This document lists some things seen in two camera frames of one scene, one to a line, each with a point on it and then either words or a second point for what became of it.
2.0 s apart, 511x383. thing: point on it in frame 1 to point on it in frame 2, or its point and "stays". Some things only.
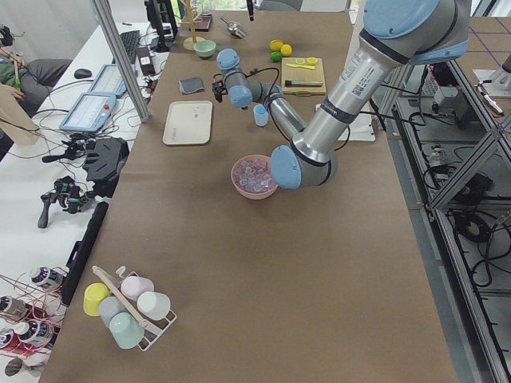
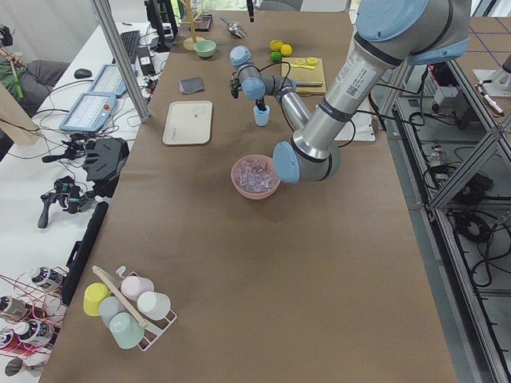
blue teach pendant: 89,112 stays
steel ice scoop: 233,28 stays
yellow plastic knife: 311,67 stays
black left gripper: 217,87 to 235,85
